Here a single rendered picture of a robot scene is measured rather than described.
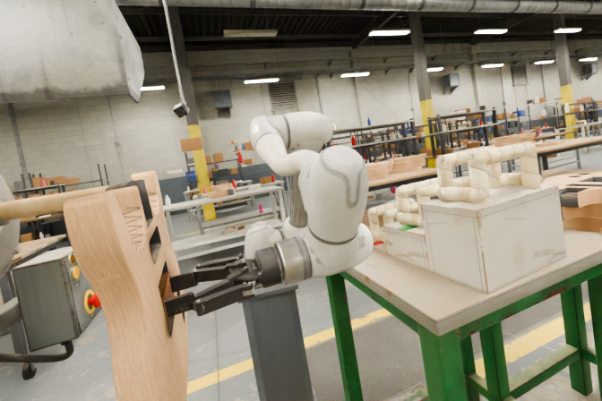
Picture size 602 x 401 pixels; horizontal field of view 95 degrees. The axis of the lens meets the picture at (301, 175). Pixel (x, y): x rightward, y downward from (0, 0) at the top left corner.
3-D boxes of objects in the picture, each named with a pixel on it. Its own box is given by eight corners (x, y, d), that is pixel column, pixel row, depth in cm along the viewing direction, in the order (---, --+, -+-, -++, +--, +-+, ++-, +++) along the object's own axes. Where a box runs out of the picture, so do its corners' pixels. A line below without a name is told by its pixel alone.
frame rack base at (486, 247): (490, 295, 54) (479, 210, 53) (428, 271, 68) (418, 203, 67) (567, 257, 64) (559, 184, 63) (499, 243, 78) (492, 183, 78)
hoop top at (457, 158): (445, 169, 63) (443, 155, 63) (434, 169, 66) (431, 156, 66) (502, 156, 70) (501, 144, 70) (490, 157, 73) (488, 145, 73)
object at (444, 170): (450, 202, 64) (443, 162, 63) (438, 201, 67) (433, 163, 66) (459, 200, 65) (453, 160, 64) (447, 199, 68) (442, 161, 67)
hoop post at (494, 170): (498, 189, 70) (494, 151, 69) (485, 188, 73) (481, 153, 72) (506, 186, 71) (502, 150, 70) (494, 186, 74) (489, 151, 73)
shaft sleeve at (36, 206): (-5, 214, 45) (0, 198, 46) (8, 224, 47) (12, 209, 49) (121, 193, 50) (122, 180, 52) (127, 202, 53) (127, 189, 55)
